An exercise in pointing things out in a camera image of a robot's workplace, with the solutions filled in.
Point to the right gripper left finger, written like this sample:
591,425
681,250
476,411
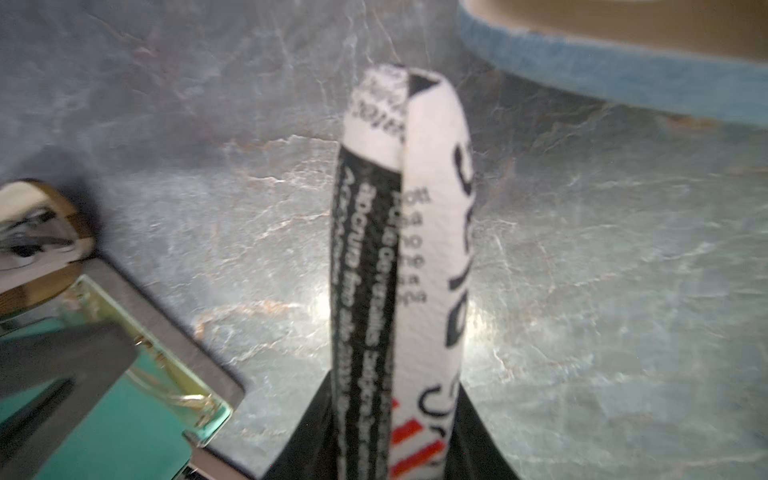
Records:
310,452

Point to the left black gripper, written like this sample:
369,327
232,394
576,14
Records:
75,366

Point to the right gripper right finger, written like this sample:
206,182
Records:
472,454

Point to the grey case mint lining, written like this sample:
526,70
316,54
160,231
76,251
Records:
128,434

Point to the light blue case white sunglasses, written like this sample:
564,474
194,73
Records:
695,58

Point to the plaid beige glasses case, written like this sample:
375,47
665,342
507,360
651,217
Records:
44,241

